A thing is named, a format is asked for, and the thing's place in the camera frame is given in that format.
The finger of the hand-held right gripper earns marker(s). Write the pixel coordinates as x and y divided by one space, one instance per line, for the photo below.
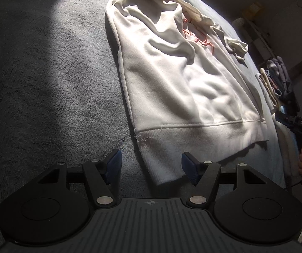
283 110

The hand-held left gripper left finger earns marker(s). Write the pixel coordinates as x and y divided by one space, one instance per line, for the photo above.
114 163

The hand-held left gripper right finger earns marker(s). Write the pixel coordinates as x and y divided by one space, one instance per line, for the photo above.
190 166

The white hoodie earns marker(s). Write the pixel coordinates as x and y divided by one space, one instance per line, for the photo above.
166 79

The pile of folded clothes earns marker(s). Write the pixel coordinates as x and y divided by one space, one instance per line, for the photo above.
278 80

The white folded cloth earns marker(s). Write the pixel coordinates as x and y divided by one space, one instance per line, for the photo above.
288 147

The white shelf rack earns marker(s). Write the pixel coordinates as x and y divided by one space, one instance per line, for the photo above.
257 37

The grey fleece blanket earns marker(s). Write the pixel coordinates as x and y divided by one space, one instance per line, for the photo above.
48 84

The yellow box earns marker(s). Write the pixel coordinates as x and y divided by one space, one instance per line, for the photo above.
252 8

